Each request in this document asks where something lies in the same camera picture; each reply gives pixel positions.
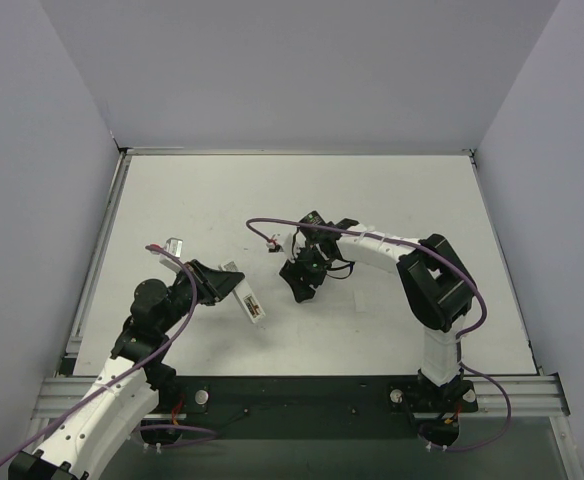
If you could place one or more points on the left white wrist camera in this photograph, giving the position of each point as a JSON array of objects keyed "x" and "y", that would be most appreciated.
[{"x": 173, "y": 246}]

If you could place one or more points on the aluminium front rail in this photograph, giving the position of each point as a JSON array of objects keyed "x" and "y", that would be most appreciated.
[{"x": 530, "y": 396}]

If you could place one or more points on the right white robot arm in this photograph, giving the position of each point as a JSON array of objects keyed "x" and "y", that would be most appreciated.
[{"x": 434, "y": 279}]

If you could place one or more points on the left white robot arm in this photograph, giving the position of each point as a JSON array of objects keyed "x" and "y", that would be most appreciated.
[{"x": 133, "y": 379}]

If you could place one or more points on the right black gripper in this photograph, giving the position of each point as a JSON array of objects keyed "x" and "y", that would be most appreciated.
[{"x": 303, "y": 275}]

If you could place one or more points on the white remote control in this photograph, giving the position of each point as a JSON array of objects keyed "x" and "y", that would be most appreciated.
[{"x": 245, "y": 295}]

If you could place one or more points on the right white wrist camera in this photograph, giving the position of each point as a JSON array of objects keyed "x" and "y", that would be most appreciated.
[{"x": 282, "y": 242}]

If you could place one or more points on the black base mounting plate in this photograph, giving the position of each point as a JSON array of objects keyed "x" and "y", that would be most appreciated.
[{"x": 377, "y": 407}]

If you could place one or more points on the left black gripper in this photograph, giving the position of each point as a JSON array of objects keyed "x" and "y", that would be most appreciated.
[{"x": 211, "y": 282}]

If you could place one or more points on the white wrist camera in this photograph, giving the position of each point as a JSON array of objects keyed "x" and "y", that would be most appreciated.
[
  {"x": 282, "y": 242},
  {"x": 173, "y": 246}
]

